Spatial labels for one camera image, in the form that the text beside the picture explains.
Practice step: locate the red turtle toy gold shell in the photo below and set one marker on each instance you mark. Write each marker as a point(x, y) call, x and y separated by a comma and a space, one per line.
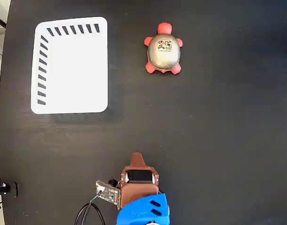
point(163, 52)

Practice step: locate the white tray with black stripes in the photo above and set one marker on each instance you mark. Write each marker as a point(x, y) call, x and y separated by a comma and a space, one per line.
point(75, 70)

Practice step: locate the black table clamp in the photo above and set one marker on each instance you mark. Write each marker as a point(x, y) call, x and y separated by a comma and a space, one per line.
point(7, 188)

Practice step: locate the small camera circuit board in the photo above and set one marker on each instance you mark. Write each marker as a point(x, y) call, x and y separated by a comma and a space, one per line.
point(108, 193)

